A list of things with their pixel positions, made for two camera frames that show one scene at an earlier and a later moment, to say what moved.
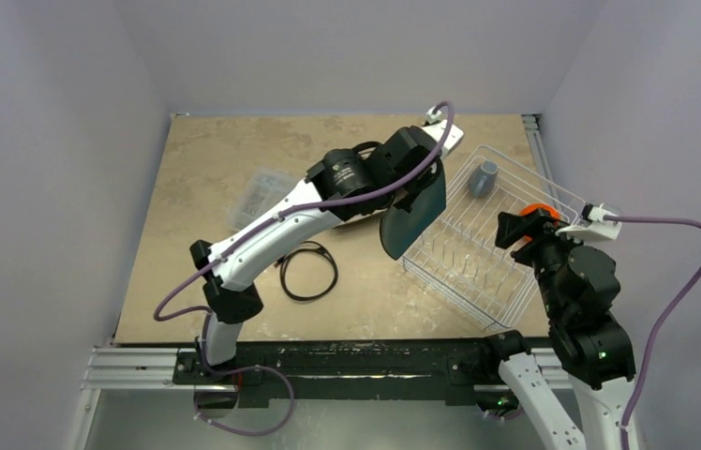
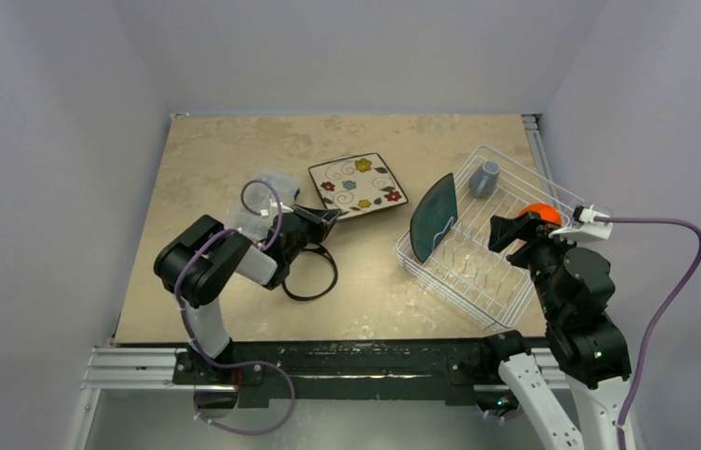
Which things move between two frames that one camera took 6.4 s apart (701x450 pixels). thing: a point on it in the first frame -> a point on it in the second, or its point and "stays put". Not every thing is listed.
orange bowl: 541,209 stays put
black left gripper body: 412,189 -> 307,231
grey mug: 483,179 stays put
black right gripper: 517,226 stays put
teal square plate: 400,228 -> 433,213
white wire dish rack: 461,264 stays put
